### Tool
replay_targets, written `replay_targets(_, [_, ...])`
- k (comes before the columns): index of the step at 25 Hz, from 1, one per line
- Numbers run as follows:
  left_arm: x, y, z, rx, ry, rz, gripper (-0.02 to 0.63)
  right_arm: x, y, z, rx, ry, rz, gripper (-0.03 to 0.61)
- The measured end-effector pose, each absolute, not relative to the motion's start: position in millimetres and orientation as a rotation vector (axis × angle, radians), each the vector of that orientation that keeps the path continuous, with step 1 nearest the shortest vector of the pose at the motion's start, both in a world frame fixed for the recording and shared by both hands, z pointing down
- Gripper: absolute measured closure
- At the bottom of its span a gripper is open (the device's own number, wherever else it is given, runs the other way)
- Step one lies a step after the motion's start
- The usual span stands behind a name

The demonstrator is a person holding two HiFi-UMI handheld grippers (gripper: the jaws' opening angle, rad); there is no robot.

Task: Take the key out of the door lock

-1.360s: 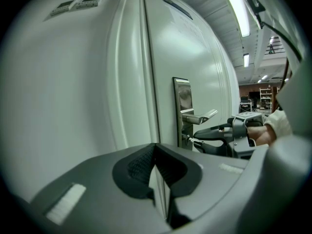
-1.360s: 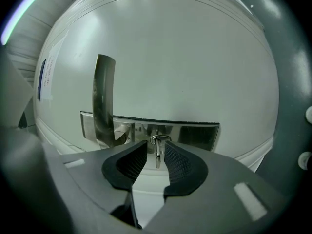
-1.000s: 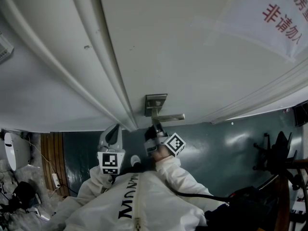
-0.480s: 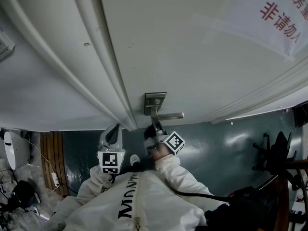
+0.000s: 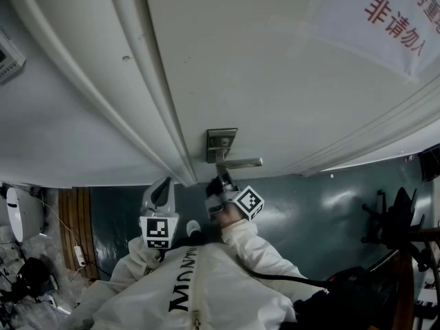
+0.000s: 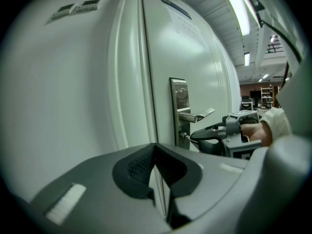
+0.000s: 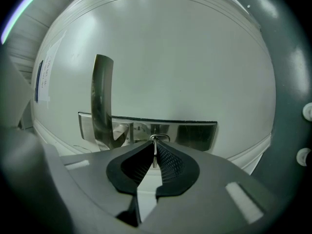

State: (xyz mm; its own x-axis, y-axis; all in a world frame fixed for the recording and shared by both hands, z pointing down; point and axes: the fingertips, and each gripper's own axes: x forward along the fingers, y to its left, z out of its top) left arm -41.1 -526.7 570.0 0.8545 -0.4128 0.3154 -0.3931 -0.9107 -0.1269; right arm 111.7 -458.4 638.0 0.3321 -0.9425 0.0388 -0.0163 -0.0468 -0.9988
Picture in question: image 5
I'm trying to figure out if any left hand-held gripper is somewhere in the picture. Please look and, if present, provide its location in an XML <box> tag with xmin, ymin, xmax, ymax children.
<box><xmin>139</xmin><ymin>176</ymin><xmax>180</xmax><ymax>250</ymax></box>

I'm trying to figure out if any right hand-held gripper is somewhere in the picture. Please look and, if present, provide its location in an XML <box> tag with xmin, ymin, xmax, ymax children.
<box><xmin>204</xmin><ymin>164</ymin><xmax>266</xmax><ymax>223</ymax></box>

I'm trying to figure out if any person's left forearm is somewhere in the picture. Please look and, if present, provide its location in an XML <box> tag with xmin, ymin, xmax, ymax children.
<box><xmin>127</xmin><ymin>235</ymin><xmax>163</xmax><ymax>275</ymax></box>

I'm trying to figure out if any person's right forearm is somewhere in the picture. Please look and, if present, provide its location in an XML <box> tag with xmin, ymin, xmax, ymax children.
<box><xmin>219</xmin><ymin>208</ymin><xmax>311</xmax><ymax>282</ymax></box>

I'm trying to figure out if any dark door lock plate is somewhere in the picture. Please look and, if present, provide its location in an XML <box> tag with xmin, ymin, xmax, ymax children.
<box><xmin>206</xmin><ymin>127</ymin><xmax>239</xmax><ymax>164</ymax></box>

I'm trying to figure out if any white door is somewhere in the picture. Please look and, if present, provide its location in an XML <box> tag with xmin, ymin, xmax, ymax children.
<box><xmin>142</xmin><ymin>0</ymin><xmax>440</xmax><ymax>182</ymax></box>

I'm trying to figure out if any person's left white shoe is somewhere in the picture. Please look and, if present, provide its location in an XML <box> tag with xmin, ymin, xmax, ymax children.
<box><xmin>185</xmin><ymin>219</ymin><xmax>202</xmax><ymax>237</ymax></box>

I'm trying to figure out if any wooden floor step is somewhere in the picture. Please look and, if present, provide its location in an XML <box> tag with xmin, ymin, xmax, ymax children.
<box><xmin>57</xmin><ymin>186</ymin><xmax>101</xmax><ymax>282</ymax></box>

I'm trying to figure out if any person's white jacket torso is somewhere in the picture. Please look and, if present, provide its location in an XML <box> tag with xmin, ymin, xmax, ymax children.
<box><xmin>65</xmin><ymin>242</ymin><xmax>331</xmax><ymax>330</ymax></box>

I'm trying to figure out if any black bag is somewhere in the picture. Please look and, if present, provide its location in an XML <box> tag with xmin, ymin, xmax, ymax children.
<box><xmin>12</xmin><ymin>256</ymin><xmax>53</xmax><ymax>297</ymax></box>

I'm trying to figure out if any black office chair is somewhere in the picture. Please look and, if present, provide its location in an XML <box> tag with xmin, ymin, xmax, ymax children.
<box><xmin>360</xmin><ymin>186</ymin><xmax>431</xmax><ymax>272</ymax></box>

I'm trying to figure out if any wooden handrail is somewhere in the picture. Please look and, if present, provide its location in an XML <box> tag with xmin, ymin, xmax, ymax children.
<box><xmin>391</xmin><ymin>228</ymin><xmax>440</xmax><ymax>330</ymax></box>

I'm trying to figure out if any white paper sign red print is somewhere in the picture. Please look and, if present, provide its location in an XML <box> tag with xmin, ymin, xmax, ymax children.
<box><xmin>307</xmin><ymin>0</ymin><xmax>440</xmax><ymax>83</ymax></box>

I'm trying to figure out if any white cable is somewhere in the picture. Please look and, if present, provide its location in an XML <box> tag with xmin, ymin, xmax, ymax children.
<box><xmin>36</xmin><ymin>197</ymin><xmax>80</xmax><ymax>248</ymax></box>

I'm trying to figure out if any black thick cable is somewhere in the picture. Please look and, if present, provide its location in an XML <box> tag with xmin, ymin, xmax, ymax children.
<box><xmin>236</xmin><ymin>256</ymin><xmax>331</xmax><ymax>289</ymax></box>

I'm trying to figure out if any white wall thermostat panel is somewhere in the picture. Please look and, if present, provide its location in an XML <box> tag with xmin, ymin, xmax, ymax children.
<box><xmin>0</xmin><ymin>24</ymin><xmax>27</xmax><ymax>85</ymax></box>

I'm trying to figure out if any black wall box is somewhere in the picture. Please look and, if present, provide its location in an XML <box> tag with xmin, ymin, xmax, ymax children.
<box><xmin>417</xmin><ymin>142</ymin><xmax>440</xmax><ymax>182</ymax></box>

